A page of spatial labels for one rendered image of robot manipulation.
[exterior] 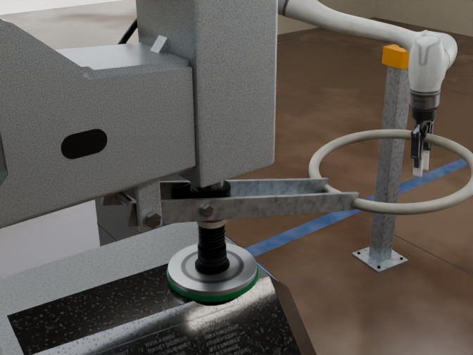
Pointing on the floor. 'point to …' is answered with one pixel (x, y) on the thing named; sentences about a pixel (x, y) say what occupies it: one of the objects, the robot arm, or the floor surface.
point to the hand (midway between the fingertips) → (420, 163)
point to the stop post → (389, 162)
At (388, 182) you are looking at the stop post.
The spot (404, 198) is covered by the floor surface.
